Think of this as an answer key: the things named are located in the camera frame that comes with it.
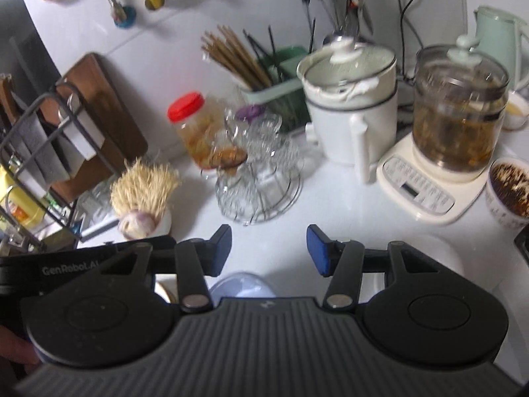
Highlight bundle of pale thin sticks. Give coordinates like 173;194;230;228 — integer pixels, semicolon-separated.
110;158;183;221

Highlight black power cables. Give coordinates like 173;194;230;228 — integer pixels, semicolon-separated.
390;0;427;81

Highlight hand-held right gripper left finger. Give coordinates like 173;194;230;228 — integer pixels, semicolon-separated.
99;224;233;313

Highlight bundle of chopsticks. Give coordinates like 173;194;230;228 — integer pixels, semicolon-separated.
201;25;274;92

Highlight green chopstick holder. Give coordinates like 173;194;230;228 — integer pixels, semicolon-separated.
237;47;315;134

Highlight mint green electric kettle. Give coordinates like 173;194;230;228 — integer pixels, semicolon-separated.
472;5;529;92

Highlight person's left hand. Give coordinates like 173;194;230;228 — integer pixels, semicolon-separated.
0;325;42;368

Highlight wooden cutting board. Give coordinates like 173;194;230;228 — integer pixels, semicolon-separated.
55;52;149;201

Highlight purple lid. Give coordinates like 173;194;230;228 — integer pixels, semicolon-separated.
235;105;266;120

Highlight patterned ceramic cup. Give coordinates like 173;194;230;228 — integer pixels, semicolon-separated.
485;156;529;231

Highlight white pot with glass lid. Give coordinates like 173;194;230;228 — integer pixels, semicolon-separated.
296;35;400;185

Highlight red lid plastic jar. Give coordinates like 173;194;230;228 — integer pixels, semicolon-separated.
167;92;227;171

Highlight lilac plastic bowl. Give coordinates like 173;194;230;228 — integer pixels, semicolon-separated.
208;272;277;299

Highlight glass kettle on cream base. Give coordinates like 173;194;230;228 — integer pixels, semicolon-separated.
376;35;510;227

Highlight yellow bottle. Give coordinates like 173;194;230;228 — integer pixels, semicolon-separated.
0;169;47;229

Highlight garlic bulb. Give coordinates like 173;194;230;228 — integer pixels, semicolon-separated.
118;209;158;239

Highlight blue wall hook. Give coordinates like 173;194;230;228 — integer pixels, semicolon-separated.
113;5;138;29

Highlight patterned kitchen knife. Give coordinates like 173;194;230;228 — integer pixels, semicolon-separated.
14;111;72;185

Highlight white cup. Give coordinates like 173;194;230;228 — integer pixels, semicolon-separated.
501;90;529;131

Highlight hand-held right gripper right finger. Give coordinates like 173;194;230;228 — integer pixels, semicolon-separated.
306;224;445;310

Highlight black metal kitchen rack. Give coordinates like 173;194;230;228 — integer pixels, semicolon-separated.
0;82;105;251

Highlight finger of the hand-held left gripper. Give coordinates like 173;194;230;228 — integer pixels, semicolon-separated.
113;235;178;253

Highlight wire rack of glass cups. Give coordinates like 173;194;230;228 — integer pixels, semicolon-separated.
208;108;305;227

